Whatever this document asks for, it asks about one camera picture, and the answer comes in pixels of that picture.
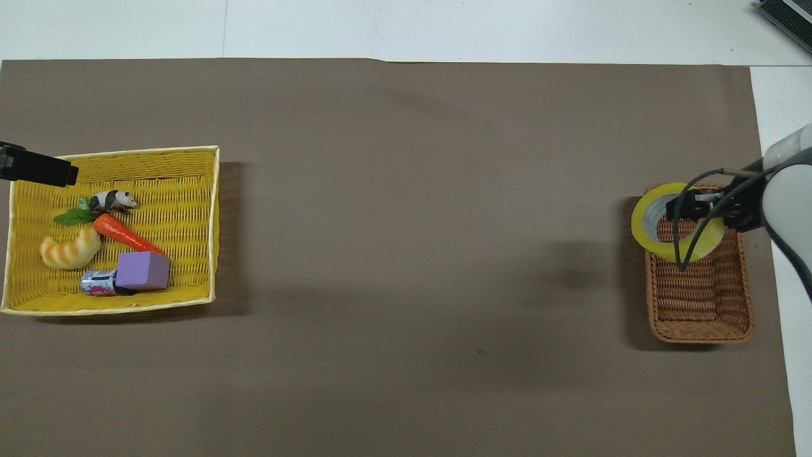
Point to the yellow tape roll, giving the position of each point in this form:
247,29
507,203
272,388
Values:
642,222

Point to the yellow woven basket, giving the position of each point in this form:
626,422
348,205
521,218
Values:
184,190

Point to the toy croissant bread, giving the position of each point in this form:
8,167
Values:
68,251

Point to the orange toy carrot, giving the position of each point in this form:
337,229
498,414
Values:
124,233

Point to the black and white panda toy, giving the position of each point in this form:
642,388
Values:
113,200

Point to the dark grey device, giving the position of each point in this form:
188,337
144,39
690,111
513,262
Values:
786,16

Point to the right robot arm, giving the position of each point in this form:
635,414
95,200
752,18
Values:
788,190

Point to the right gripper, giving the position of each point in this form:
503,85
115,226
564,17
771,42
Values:
745,203

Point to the small printed can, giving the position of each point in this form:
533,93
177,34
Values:
98,284

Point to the purple foam block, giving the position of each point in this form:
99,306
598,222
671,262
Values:
143,271

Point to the brown wicker basket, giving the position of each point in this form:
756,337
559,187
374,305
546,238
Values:
701,298

